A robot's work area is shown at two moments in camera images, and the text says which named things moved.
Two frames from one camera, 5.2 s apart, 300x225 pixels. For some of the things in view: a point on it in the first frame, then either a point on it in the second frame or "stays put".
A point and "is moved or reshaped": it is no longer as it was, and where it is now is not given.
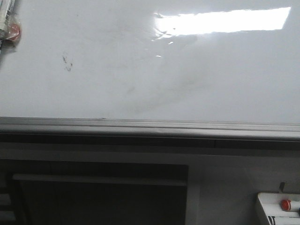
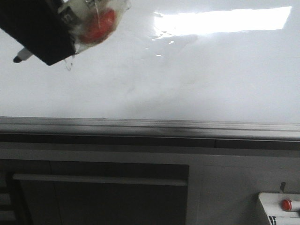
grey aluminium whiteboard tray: (80, 132) stays put
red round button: (286, 205) stays put
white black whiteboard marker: (6, 7) is moved or reshaped
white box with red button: (281, 208) stays put
